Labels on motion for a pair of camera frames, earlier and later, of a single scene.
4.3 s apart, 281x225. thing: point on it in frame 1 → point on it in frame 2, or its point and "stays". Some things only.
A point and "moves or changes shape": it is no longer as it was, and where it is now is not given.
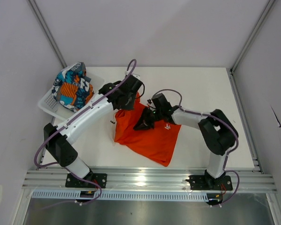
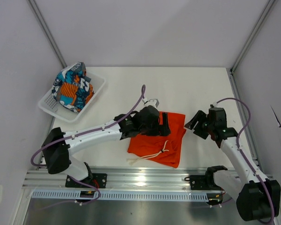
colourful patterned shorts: x=71 y=88 stays
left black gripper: x=130 y=107 → x=163 y=130
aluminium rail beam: x=146 y=179 stays
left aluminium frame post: x=48 y=32 stays
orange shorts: x=158 y=143 moves or changes shape
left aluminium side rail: x=43 y=153 stays
